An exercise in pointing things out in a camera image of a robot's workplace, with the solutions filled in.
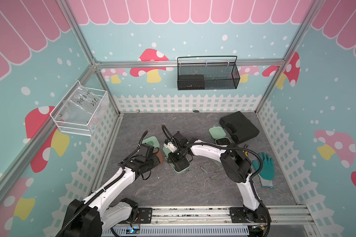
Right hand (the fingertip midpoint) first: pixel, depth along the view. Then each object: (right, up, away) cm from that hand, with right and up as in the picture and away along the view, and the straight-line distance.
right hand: (168, 160), depth 91 cm
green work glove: (+59, -7, -3) cm, 60 cm away
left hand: (-6, 0, -6) cm, 9 cm away
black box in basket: (+13, +49, 0) cm, 50 cm away
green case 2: (-2, +5, +5) cm, 7 cm away
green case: (-12, +11, +10) cm, 19 cm away
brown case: (-7, +3, +4) cm, 8 cm away
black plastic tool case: (+50, +20, +16) cm, 56 cm away
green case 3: (+34, +16, +18) cm, 42 cm away
